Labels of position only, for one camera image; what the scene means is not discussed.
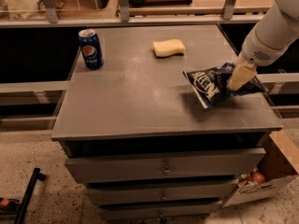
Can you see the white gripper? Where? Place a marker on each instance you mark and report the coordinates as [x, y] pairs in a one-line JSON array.
[[256, 50]]

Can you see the blue kettle chip bag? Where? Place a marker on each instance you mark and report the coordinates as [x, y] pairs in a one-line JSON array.
[[210, 85]]

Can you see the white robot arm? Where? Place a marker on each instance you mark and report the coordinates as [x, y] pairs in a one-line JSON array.
[[266, 42]]

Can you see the yellow sponge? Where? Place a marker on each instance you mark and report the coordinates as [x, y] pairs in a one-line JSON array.
[[168, 48]]

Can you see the cardboard box on floor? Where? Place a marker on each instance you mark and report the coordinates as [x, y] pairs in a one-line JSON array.
[[280, 166]]

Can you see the orange item in box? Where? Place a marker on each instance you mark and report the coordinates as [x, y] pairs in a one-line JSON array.
[[256, 176]]

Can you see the middle grey drawer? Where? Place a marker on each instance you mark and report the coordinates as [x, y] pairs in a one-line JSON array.
[[161, 192]]

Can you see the grey drawer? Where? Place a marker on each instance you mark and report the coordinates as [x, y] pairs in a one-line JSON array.
[[159, 210], [161, 192], [164, 165]]

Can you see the grey drawer cabinet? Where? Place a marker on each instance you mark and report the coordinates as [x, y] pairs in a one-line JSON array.
[[138, 103]]

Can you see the grey metal railing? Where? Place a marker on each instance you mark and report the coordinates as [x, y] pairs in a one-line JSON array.
[[89, 13]]

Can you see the bottom grey drawer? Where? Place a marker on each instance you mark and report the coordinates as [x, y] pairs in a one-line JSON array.
[[159, 210]]

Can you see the blue pepsi can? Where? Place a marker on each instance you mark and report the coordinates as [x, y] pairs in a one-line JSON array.
[[90, 48]]

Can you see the top grey drawer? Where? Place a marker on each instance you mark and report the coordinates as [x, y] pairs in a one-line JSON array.
[[164, 165]]

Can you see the black metal stand leg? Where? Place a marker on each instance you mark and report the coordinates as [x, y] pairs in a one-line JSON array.
[[36, 176]]

